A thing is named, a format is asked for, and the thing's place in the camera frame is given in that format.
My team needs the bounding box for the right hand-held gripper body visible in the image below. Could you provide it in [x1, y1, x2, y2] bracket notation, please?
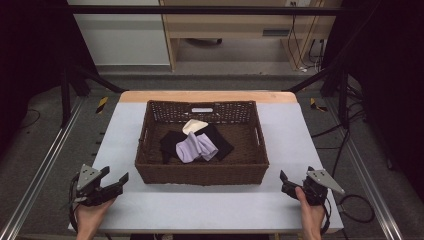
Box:
[300, 165, 346, 207]

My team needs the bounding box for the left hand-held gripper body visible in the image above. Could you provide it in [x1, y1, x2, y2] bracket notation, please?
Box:
[70, 163, 125, 207]

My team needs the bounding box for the person's right hand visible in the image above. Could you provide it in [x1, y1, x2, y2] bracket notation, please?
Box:
[294, 186, 327, 236]

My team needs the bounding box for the person's left hand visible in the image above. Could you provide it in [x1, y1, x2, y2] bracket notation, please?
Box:
[74, 197, 116, 235]

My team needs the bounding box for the brown woven basket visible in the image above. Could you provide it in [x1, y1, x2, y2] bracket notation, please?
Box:
[134, 99, 270, 186]

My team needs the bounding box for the black sock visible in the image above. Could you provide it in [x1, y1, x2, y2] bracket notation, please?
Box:
[159, 130, 188, 165]
[194, 123, 235, 162]

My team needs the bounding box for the yellow black tape strip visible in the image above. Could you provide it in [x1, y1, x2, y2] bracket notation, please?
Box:
[309, 97, 329, 113]
[95, 96, 110, 115]

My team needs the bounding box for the white table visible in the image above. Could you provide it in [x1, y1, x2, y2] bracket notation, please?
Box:
[67, 101, 345, 235]

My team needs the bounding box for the purple sock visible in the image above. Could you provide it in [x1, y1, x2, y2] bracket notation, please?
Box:
[175, 131, 220, 164]

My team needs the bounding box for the black metal stand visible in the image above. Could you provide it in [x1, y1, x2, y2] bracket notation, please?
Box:
[282, 62, 352, 130]
[60, 64, 128, 128]

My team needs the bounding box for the cream sock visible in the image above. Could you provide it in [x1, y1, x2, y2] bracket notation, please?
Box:
[181, 118, 209, 136]

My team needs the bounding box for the dark curtain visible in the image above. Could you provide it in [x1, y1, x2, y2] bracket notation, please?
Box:
[322, 0, 424, 194]
[0, 0, 98, 158]

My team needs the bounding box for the white cabinet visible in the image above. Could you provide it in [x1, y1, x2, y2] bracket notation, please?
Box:
[67, 0, 171, 67]

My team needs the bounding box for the wooden desk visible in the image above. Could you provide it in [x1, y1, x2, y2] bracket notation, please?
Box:
[159, 0, 338, 72]

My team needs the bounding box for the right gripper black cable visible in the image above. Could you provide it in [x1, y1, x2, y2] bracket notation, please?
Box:
[319, 196, 333, 236]

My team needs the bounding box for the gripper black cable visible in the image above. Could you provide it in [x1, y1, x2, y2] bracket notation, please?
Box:
[67, 174, 82, 234]
[319, 196, 333, 236]

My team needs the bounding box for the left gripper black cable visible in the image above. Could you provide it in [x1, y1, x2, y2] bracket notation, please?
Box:
[67, 174, 82, 234]

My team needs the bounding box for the aluminium rail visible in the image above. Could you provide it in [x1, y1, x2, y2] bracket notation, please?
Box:
[323, 98, 405, 240]
[0, 95, 85, 240]

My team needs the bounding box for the looped black cable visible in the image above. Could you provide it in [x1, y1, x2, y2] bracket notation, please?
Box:
[337, 194, 376, 224]

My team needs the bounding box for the black hanging cable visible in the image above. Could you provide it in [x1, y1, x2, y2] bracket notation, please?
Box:
[287, 2, 308, 72]

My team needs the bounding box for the black horizontal frame bar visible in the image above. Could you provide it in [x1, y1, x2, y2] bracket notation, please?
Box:
[66, 4, 349, 17]

